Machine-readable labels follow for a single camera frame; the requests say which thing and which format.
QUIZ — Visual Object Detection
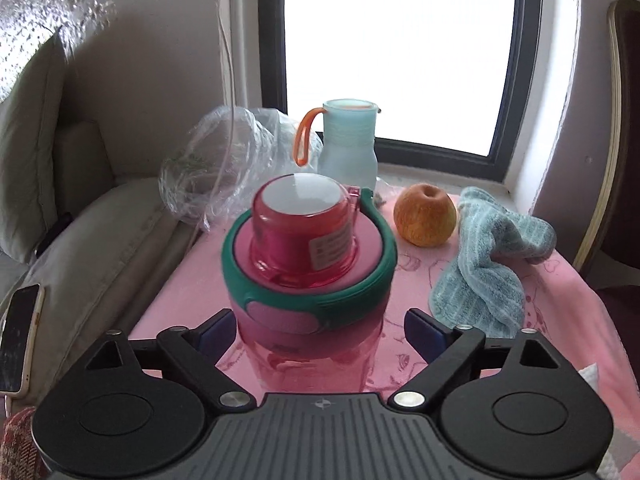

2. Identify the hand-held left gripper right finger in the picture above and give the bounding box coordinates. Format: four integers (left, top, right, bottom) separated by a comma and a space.
390, 308, 562, 414

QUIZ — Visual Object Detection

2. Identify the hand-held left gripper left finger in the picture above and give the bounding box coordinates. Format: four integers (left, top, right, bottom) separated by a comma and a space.
84, 308, 252, 414

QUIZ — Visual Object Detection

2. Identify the pink water bottle green handle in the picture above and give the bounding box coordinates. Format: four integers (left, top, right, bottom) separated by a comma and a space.
221, 173, 398, 395

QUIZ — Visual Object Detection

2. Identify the teal striped towel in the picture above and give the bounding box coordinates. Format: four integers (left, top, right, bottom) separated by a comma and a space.
430, 186, 557, 339

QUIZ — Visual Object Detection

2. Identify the apple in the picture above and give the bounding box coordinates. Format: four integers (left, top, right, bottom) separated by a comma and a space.
393, 183, 458, 248

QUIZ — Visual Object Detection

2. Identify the pink printed cloth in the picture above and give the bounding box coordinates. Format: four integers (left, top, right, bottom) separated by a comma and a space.
129, 177, 640, 480

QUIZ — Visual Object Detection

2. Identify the beige sofa cushion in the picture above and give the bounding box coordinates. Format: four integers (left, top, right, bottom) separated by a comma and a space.
0, 120, 202, 411

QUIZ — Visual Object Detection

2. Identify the clear plastic bag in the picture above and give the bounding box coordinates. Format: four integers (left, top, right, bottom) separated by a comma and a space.
158, 105, 324, 232

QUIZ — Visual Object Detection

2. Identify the white paper tissue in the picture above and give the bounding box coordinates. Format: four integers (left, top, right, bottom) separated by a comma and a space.
577, 362, 603, 391

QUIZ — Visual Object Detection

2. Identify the smartphone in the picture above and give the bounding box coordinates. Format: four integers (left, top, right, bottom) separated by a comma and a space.
0, 283, 46, 400

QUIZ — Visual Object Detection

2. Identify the red plaid cloth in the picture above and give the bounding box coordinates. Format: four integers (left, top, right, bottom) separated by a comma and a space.
0, 406, 51, 480

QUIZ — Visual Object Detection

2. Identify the pale blue bottle orange strap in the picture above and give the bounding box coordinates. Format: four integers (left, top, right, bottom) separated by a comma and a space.
293, 99, 383, 193

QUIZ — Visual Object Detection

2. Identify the dark window frame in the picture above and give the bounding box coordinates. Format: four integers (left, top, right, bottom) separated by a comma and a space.
257, 0, 544, 182

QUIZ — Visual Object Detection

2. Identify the dark red chair gold frame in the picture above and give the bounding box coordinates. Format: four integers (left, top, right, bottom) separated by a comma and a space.
572, 0, 640, 378

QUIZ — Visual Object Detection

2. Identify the white cable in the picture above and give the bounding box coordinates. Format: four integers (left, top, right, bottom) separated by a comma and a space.
202, 0, 251, 233

